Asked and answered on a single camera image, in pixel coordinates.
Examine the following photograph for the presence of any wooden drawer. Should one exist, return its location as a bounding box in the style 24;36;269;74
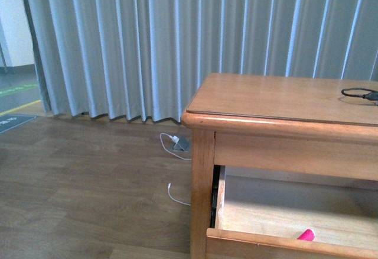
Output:
206;167;377;258

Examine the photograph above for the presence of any pink marker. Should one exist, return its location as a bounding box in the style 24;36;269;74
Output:
297;229;315;241

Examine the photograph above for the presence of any white charger adapter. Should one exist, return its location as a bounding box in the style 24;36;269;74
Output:
171;136;180;144

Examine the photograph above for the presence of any grey floor socket box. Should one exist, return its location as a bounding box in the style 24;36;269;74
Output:
170;136;191;152

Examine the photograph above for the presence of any grey pleated curtain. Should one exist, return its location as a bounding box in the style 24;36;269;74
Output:
24;0;377;121

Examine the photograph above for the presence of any wooden nightstand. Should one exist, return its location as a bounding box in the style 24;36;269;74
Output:
181;73;377;258

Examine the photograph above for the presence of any dark floor mat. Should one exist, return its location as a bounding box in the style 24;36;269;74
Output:
0;114;37;134

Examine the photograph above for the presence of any white charging cable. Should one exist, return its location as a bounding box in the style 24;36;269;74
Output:
159;132;192;206

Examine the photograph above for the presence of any black cable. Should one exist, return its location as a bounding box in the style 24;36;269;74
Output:
341;88;378;105

